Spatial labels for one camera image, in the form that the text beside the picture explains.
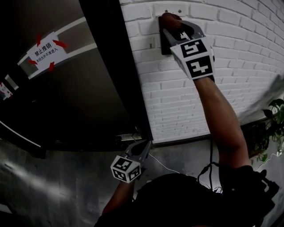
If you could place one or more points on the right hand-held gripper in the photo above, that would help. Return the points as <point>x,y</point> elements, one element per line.
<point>195,57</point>

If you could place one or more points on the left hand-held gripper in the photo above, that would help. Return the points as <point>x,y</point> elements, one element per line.
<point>125,169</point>

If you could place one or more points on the reddish brown cloth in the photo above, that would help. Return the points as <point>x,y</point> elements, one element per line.
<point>170,21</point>

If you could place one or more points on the black wall access panel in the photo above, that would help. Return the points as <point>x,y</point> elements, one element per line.
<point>164,45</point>

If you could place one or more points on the person's left forearm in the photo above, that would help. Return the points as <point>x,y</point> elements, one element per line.
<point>118,196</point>

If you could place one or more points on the person's right forearm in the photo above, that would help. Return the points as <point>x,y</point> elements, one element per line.
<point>222,119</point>

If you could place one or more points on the metal door floor hinge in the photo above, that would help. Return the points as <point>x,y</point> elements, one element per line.
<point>129,136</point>

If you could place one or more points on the person's black shirt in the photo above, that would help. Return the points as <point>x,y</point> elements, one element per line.
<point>182,199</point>

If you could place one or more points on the dark glass door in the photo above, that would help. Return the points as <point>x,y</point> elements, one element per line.
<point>88,93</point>

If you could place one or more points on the black door with white strip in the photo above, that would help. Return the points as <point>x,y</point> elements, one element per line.
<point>20,133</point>

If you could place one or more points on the green potted plant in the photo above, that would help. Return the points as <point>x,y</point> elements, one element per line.
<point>268,133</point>

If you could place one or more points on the large white taped paper sign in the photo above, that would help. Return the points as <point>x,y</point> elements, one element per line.
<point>45,53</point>

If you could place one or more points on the white power adapter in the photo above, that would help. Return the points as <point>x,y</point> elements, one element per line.
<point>279,153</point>

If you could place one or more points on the small white taped paper sign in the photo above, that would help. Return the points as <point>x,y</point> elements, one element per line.
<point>5,91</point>

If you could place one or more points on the white wall mounting plate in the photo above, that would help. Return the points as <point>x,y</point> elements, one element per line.
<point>175,10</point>

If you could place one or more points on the black door frame post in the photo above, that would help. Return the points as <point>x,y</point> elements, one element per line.
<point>124,66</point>

